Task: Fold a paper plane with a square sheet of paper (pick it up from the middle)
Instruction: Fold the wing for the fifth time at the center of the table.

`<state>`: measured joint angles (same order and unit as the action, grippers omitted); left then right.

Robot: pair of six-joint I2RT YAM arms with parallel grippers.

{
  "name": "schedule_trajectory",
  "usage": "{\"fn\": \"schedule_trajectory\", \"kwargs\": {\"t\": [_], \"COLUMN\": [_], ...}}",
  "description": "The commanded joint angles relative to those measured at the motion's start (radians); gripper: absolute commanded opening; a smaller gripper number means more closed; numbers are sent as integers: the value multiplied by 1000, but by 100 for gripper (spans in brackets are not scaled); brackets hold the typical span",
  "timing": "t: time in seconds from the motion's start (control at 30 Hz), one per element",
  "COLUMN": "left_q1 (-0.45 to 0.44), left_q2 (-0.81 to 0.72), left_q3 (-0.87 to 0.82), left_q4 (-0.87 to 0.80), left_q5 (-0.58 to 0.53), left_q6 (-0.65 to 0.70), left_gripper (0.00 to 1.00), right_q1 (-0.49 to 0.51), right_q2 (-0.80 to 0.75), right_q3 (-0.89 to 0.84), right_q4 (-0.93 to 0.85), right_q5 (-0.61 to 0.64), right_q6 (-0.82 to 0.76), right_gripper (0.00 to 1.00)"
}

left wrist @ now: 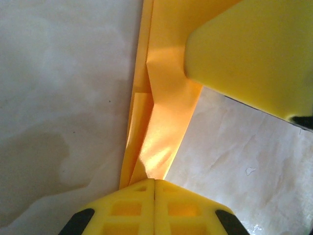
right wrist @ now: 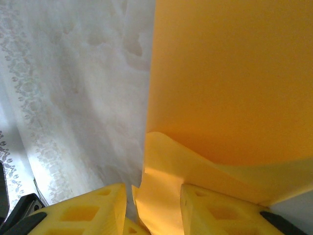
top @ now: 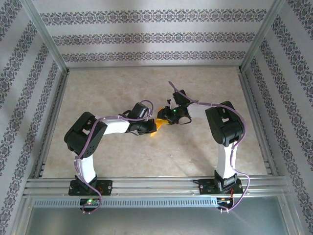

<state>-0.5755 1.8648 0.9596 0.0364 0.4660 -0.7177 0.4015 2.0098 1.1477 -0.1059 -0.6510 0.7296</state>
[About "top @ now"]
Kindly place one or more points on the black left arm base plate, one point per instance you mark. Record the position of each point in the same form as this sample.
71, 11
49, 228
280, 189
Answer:
105, 187

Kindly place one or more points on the circuit board with orange light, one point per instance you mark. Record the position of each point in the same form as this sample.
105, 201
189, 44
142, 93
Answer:
225, 200

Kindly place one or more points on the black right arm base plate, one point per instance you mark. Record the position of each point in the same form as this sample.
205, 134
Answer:
207, 188

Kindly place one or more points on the aluminium side rail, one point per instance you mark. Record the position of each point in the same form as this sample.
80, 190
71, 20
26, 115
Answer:
258, 122
52, 122

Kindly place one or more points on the orange square paper sheet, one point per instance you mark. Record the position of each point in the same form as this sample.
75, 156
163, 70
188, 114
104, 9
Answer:
159, 123

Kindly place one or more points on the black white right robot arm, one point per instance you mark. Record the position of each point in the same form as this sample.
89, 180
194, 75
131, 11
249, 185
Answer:
223, 164

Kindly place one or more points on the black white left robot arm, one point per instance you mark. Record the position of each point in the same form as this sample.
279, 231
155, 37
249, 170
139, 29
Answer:
86, 169

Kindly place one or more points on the grey metal panel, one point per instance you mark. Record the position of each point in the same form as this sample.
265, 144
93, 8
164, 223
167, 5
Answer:
156, 220

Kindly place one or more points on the thin aluminium wall rail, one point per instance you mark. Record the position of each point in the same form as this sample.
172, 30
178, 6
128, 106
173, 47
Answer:
154, 67

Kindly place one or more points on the circuit board with green light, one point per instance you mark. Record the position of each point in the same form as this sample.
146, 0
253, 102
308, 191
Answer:
90, 201

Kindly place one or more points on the aluminium corner post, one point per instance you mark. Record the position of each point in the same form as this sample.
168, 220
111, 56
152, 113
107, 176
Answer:
262, 36
46, 36

